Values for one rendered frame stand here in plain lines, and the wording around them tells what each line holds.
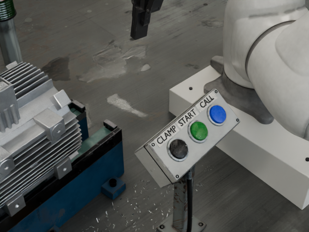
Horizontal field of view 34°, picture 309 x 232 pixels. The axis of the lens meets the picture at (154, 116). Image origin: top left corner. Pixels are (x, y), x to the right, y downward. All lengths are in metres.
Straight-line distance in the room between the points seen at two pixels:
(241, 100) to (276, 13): 0.22
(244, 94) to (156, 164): 0.40
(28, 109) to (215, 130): 0.30
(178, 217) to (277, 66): 0.32
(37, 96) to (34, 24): 0.76
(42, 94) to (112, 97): 0.44
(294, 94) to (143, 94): 0.52
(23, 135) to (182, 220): 0.33
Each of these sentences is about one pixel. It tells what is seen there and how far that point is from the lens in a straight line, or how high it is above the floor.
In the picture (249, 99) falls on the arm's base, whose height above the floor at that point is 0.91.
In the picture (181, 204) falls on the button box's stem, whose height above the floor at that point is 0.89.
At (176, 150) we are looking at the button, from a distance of 0.74.
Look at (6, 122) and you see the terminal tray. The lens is 0.79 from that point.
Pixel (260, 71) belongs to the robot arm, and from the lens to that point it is 0.91.
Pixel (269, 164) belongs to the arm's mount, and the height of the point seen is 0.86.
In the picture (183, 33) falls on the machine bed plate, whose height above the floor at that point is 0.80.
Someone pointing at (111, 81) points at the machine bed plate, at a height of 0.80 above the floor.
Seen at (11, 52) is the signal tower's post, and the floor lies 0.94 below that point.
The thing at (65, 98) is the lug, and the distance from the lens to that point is 0.82.
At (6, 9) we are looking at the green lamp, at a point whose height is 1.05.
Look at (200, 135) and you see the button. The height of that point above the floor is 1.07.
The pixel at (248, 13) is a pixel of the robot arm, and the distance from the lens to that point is 0.98.
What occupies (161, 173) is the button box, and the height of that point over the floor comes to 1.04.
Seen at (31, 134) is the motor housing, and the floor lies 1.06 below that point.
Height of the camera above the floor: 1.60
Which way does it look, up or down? 42 degrees down
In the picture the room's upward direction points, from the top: straight up
